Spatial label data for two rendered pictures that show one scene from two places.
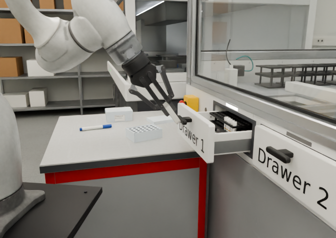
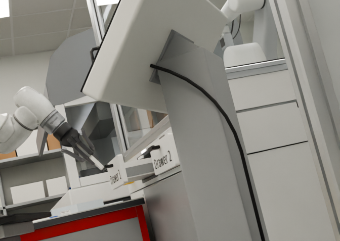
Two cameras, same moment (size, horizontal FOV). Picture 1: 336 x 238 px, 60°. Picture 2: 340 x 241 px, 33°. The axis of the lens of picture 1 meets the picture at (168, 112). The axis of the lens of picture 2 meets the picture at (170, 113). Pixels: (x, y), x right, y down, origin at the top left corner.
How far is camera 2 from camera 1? 1.49 m
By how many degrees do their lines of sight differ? 23
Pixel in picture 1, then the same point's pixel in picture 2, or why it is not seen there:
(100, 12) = (33, 100)
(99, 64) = not seen: hidden behind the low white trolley
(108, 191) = not seen: outside the picture
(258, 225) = (172, 221)
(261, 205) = (168, 202)
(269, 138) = not seen: hidden behind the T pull
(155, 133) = (96, 203)
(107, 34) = (39, 113)
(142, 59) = (66, 126)
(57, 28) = (6, 117)
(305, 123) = (160, 126)
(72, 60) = (18, 138)
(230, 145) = (139, 169)
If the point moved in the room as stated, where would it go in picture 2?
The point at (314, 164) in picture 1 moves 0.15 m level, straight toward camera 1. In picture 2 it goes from (163, 141) to (141, 142)
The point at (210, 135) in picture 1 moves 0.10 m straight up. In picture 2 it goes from (120, 161) to (114, 136)
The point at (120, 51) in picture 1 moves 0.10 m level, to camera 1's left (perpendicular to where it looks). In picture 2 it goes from (50, 122) to (25, 128)
